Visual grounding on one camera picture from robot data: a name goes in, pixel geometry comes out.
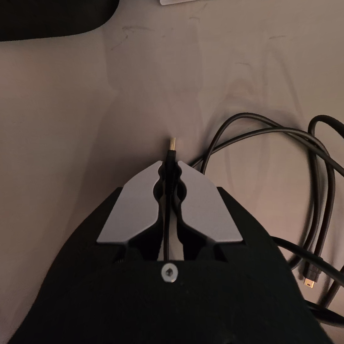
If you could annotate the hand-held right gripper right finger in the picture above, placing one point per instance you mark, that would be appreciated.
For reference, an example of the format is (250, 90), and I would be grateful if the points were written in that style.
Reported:
(209, 212)

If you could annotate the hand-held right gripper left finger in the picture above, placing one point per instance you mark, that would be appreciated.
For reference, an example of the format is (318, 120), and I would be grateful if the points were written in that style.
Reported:
(131, 212)

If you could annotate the black quilted cushion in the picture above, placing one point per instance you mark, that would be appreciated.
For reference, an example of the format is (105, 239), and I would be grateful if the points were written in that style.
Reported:
(43, 19)

